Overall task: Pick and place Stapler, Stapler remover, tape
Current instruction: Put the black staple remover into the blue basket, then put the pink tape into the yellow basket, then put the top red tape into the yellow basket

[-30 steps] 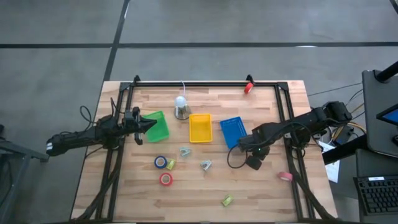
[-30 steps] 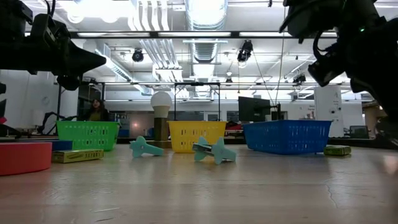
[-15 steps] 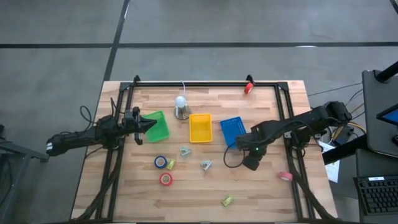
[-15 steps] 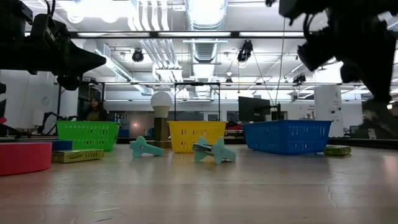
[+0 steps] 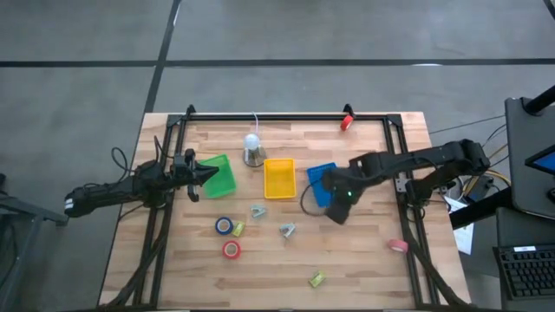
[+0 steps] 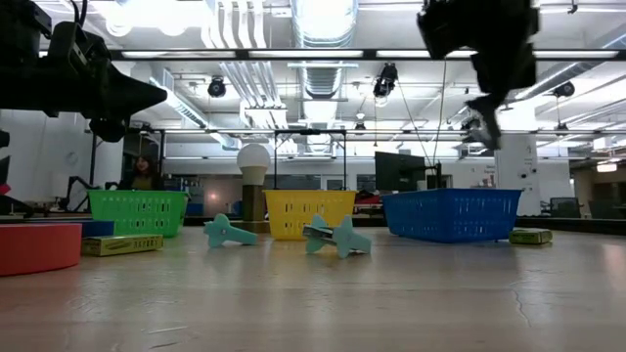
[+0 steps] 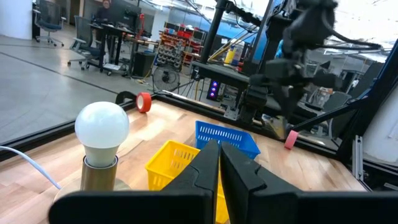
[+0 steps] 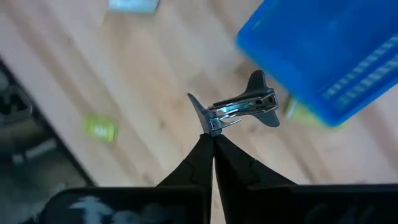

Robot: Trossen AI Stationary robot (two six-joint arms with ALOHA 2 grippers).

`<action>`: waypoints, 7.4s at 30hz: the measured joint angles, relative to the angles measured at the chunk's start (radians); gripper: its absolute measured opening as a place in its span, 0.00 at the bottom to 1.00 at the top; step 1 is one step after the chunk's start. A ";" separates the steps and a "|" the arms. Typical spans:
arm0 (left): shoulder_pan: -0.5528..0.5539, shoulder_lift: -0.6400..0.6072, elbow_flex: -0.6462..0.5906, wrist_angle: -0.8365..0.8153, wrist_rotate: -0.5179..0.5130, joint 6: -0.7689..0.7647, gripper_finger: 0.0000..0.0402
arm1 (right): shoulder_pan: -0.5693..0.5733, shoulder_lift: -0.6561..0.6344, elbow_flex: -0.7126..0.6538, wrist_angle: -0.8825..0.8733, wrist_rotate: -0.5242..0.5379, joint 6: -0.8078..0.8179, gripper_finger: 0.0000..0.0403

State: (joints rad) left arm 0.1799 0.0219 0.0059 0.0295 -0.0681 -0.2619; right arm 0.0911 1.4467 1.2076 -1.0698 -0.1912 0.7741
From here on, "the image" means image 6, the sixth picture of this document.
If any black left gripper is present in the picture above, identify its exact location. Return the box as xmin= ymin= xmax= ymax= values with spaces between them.
xmin=46 ymin=22 xmax=168 ymax=121

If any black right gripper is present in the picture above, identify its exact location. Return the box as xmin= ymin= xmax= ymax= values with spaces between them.
xmin=417 ymin=0 xmax=540 ymax=151

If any green yellow staples box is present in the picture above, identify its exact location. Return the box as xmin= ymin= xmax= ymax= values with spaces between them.
xmin=80 ymin=233 xmax=164 ymax=258
xmin=508 ymin=228 xmax=555 ymax=246

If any teal toy plane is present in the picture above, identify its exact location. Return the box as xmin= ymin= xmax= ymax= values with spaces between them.
xmin=301 ymin=213 xmax=373 ymax=260
xmin=202 ymin=212 xmax=259 ymax=248

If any yellow plastic basket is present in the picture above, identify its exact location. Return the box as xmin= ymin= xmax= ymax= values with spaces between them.
xmin=263 ymin=189 xmax=358 ymax=242

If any white pillar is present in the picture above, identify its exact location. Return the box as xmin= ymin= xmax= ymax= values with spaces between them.
xmin=493 ymin=134 xmax=542 ymax=217

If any person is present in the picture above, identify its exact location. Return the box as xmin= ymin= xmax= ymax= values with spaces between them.
xmin=116 ymin=154 xmax=166 ymax=192

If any black computer monitor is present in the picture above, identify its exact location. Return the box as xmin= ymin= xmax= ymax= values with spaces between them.
xmin=374 ymin=151 xmax=427 ymax=193

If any blue plastic basket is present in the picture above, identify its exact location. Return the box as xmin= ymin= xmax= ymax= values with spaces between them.
xmin=380 ymin=188 xmax=523 ymax=244

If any green plastic basket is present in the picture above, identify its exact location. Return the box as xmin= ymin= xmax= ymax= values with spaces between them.
xmin=87 ymin=189 xmax=191 ymax=240

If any black office chair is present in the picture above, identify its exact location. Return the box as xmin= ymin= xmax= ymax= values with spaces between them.
xmin=586 ymin=198 xmax=626 ymax=220
xmin=549 ymin=197 xmax=583 ymax=219

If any white light bulb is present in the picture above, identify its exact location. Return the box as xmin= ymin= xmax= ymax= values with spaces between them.
xmin=236 ymin=143 xmax=272 ymax=187

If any red background object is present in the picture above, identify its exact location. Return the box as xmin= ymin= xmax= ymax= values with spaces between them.
xmin=354 ymin=190 xmax=385 ymax=207

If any wooden bulb stand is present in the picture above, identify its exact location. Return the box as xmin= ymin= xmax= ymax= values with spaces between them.
xmin=229 ymin=184 xmax=272 ymax=235

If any red black background device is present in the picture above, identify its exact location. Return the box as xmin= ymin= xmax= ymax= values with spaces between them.
xmin=0 ymin=182 xmax=36 ymax=219

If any black overhead rig bar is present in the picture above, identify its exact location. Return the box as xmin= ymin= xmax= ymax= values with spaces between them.
xmin=37 ymin=48 xmax=626 ymax=62

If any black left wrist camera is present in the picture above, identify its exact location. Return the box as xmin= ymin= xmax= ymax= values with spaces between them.
xmin=89 ymin=116 xmax=129 ymax=144

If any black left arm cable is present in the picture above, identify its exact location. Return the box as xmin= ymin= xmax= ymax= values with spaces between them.
xmin=67 ymin=0 xmax=90 ymax=26

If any silver ventilation duct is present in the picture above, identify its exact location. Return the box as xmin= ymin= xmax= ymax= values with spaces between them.
xmin=291 ymin=0 xmax=360 ymax=154

